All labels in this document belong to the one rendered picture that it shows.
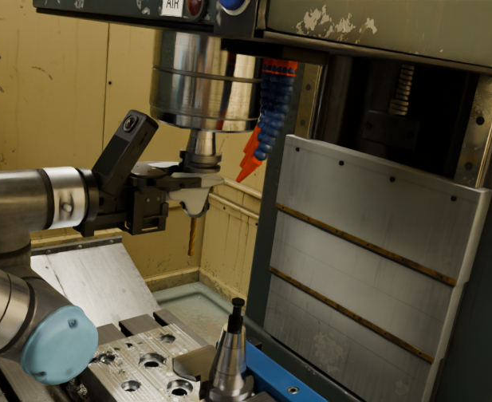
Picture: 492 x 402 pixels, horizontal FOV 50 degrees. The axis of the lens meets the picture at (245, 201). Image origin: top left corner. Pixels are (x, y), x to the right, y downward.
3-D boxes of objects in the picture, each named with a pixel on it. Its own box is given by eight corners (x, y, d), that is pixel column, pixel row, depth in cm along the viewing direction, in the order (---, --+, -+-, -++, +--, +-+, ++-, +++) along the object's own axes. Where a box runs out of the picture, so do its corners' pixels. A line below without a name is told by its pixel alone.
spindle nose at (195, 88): (280, 134, 75) (293, 47, 71) (183, 133, 65) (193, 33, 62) (218, 114, 87) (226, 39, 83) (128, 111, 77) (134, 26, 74)
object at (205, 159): (227, 172, 77) (230, 155, 77) (192, 174, 74) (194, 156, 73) (205, 162, 82) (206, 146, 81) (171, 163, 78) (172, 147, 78)
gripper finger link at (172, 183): (191, 183, 76) (133, 183, 72) (193, 171, 75) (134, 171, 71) (204, 192, 72) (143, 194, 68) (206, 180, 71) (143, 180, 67)
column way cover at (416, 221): (414, 441, 103) (481, 192, 89) (255, 329, 137) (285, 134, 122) (427, 431, 106) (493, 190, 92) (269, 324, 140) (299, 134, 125)
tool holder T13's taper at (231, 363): (253, 384, 61) (261, 333, 59) (222, 395, 59) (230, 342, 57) (231, 363, 64) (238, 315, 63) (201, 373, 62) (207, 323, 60)
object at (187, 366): (187, 387, 62) (188, 381, 61) (163, 364, 65) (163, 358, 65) (233, 369, 66) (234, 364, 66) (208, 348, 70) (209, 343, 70)
